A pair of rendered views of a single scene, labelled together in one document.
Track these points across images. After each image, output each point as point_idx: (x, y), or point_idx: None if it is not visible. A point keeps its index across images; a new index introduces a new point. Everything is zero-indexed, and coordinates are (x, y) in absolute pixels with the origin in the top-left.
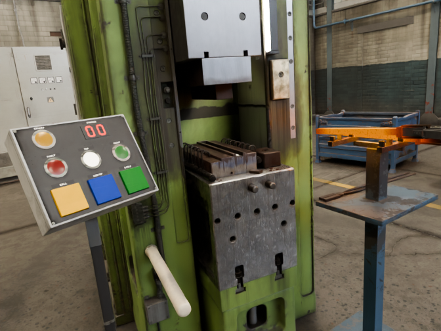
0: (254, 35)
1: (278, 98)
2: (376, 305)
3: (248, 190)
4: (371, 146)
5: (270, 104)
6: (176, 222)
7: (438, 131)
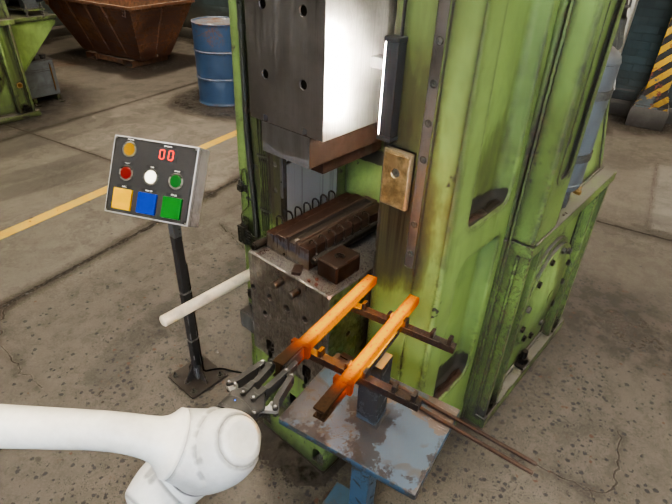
0: (315, 114)
1: (386, 203)
2: None
3: None
4: None
5: (381, 205)
6: None
7: (243, 372)
